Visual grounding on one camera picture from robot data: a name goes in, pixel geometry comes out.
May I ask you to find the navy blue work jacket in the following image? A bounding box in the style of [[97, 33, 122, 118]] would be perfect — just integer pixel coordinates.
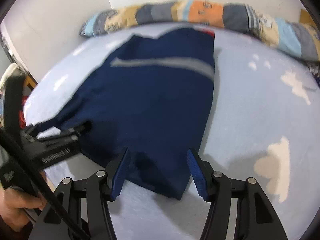
[[45, 28, 215, 199]]

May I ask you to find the black cable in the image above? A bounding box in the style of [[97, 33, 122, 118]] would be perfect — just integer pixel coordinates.
[[0, 128, 89, 240]]

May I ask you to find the person's left hand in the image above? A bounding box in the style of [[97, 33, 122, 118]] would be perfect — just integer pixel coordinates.
[[1, 186, 47, 232]]

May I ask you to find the wooden headboard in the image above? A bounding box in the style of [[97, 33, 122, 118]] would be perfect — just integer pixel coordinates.
[[299, 9, 317, 28]]

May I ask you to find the patchwork long pillow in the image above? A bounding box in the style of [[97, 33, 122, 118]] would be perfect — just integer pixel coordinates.
[[79, 0, 319, 62]]

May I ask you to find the light blue cloud bedsheet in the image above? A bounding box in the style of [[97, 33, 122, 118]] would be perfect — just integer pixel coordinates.
[[109, 29, 319, 239]]

